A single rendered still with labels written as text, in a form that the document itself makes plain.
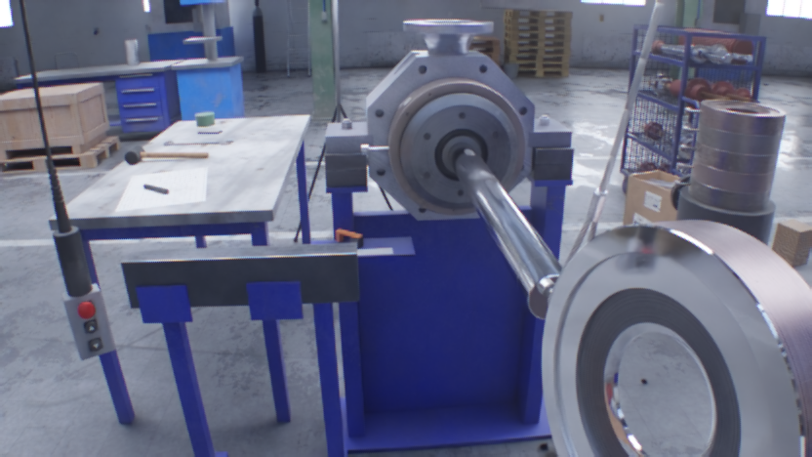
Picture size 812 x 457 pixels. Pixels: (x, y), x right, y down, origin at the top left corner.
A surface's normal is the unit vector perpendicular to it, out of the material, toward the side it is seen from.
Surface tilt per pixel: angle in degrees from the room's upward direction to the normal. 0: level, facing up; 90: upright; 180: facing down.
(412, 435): 0
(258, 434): 0
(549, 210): 90
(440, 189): 90
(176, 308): 90
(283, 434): 0
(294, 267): 90
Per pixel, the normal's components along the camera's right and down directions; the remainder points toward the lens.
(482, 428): -0.01, -0.92
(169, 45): 0.05, 0.38
